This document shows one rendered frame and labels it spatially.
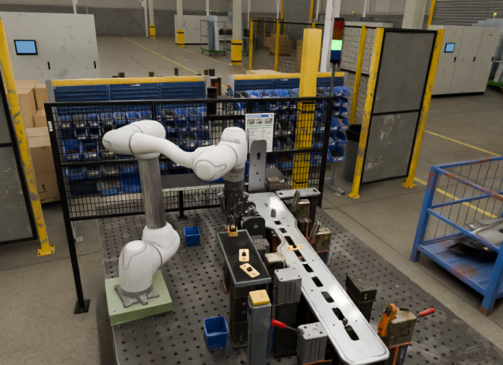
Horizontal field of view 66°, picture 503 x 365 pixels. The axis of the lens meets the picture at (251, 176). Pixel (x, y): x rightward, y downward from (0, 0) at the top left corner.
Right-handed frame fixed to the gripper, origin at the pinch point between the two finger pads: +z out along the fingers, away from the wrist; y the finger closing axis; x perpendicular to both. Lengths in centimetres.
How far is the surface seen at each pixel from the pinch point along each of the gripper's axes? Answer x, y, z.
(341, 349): -46, 37, 25
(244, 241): -0.5, 5.1, 9.3
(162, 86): 240, -62, -16
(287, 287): -20.6, 21.5, 18.1
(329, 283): -10, 42, 25
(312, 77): 131, 59, -43
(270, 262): -3.7, 16.5, 17.7
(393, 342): -40, 59, 29
